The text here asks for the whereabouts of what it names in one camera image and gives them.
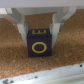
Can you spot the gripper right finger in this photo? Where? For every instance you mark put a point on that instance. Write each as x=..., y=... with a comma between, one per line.
x=57, y=22

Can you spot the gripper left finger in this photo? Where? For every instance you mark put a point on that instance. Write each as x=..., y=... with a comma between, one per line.
x=20, y=24

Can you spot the purple block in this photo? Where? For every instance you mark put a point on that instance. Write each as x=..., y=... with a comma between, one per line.
x=39, y=42

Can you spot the white cabinet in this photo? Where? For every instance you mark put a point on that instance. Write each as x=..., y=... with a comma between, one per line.
x=40, y=4

